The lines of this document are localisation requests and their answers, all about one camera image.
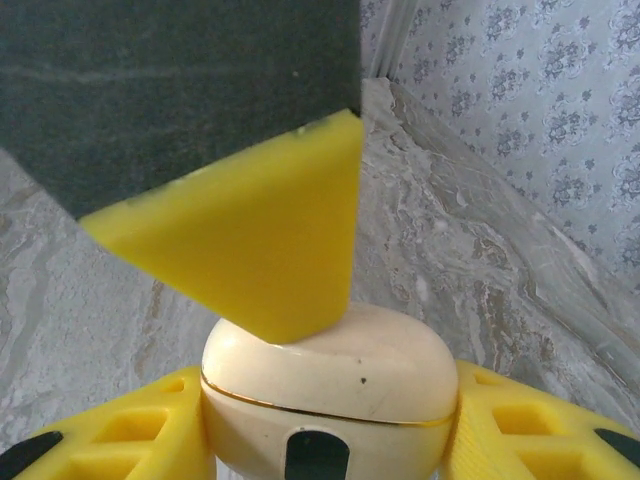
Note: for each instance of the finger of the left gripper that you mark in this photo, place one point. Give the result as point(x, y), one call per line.
point(225, 175)

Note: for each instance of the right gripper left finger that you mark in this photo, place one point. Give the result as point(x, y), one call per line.
point(125, 430)

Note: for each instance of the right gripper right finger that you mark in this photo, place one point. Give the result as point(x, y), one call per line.
point(530, 430)

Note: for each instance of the cream charging case gold rim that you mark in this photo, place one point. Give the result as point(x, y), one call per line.
point(325, 390)

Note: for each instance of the aluminium frame post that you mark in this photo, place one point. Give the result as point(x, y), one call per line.
point(395, 35)

